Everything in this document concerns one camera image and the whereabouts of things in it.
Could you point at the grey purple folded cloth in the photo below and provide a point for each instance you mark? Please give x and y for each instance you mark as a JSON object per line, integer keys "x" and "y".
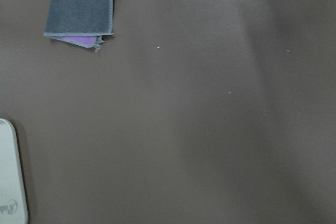
{"x": 82, "y": 23}

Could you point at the white rabbit tray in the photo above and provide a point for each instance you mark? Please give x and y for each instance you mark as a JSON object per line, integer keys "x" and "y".
{"x": 13, "y": 198}

